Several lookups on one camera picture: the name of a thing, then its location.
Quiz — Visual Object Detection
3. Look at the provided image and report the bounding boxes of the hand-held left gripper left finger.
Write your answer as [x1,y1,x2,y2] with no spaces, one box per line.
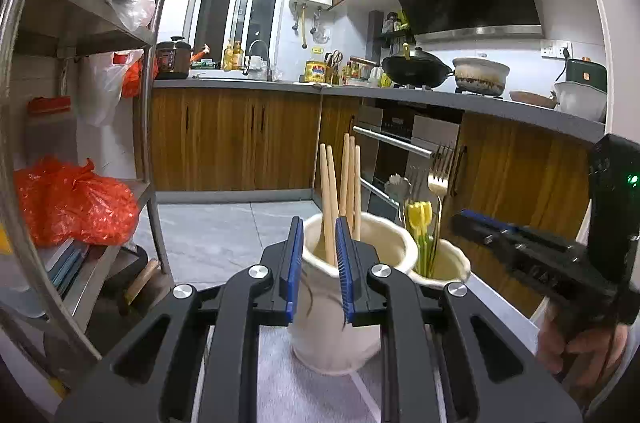
[54,215,306,423]

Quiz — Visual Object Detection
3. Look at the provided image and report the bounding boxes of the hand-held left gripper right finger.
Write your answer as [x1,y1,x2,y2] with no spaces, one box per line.
[334,215,583,423]

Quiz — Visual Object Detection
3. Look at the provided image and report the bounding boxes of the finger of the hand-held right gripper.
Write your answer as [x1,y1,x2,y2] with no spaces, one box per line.
[451,213,593,306]
[459,208,590,251]

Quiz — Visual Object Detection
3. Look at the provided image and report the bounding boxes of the gold metal fork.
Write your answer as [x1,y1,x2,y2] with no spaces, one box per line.
[426,143,457,276]

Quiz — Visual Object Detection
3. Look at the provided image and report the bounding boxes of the yellow plastic fork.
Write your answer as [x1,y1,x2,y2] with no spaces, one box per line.
[407,199,433,249]

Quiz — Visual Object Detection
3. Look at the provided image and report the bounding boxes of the wooden chopstick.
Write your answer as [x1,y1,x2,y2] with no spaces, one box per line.
[319,143,335,265]
[339,132,351,220]
[354,144,362,243]
[348,136,357,234]
[326,146,341,224]

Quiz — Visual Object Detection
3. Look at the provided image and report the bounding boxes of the white ceramic double utensil holder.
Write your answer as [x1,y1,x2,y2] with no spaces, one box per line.
[289,210,473,376]

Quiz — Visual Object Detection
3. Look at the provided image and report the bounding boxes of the silver metal spoon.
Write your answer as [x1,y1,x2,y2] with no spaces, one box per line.
[384,173,413,224]

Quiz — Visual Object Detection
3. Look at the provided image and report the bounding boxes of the person's right hand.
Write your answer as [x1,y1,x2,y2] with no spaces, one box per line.
[536,302,629,385]

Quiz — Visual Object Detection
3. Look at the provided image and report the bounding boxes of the grey kitchen countertop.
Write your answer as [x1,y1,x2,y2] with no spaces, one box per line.
[152,76,608,144]

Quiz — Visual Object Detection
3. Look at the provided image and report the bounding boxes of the brown dish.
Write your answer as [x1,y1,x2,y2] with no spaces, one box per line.
[509,90,558,109]

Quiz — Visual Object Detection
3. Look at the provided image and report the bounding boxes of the white bowl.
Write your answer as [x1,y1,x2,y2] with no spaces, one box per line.
[552,80,608,123]

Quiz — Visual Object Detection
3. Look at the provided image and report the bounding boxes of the built-in oven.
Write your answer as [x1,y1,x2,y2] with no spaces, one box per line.
[350,103,463,224]

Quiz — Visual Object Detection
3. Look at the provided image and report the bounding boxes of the white casserole pot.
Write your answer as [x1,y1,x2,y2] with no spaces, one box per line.
[452,57,511,96]

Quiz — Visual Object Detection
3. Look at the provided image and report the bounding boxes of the wooden lower kitchen cabinets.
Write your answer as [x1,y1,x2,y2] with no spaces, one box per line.
[135,86,608,319]

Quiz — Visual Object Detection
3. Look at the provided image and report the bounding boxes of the dark green appliance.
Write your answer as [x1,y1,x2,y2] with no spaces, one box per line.
[565,58,608,94]

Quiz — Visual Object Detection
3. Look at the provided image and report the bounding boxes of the black wok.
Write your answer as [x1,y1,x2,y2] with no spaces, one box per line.
[381,46,455,90]

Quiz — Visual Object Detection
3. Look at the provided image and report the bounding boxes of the yellow oil bottle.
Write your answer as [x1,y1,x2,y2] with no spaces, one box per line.
[305,59,328,84]

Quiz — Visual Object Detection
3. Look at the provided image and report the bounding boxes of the yellow glass bottles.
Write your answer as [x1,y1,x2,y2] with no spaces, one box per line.
[222,39,246,73]

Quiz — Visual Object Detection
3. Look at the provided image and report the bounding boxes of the stack of blue-grey trays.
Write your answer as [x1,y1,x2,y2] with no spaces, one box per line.
[45,238,93,299]

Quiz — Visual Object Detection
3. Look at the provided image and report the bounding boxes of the metal sink faucet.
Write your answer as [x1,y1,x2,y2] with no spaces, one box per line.
[247,39,275,81]

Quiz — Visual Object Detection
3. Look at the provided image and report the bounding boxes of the large orange plastic bag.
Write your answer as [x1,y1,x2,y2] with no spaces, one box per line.
[14,156,141,248]

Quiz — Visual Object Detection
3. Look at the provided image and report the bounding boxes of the dark electric pressure cooker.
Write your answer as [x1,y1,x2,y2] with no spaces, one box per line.
[155,36,195,80]

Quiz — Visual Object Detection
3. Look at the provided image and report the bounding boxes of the hanging orange plastic bag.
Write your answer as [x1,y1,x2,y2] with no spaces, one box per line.
[122,50,158,99]

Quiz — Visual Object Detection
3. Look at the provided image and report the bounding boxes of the hanging white plastic bag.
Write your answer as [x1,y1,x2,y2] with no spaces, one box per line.
[75,50,143,128]

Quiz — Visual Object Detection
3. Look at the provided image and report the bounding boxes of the kitchen window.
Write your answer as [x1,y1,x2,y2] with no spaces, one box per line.
[185,0,292,71]

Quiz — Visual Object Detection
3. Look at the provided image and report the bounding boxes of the container with red lid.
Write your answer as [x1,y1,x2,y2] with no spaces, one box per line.
[27,96,73,139]

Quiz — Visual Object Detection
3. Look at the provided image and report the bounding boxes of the metal shelf rack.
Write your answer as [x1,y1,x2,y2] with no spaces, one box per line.
[0,0,193,404]

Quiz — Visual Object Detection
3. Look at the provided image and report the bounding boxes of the wooden-handled tool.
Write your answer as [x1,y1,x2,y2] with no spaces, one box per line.
[122,258,162,306]

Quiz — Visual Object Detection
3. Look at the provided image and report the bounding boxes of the white wall socket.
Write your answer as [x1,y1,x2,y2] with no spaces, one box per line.
[540,39,572,59]

